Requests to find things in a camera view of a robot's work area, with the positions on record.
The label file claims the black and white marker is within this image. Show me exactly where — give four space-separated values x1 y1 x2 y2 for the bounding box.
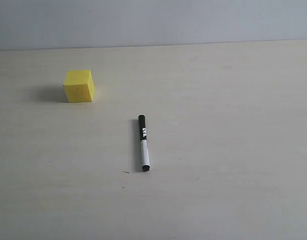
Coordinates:
138 115 150 172

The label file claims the yellow foam cube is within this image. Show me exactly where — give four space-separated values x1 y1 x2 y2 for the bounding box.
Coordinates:
63 70 95 103

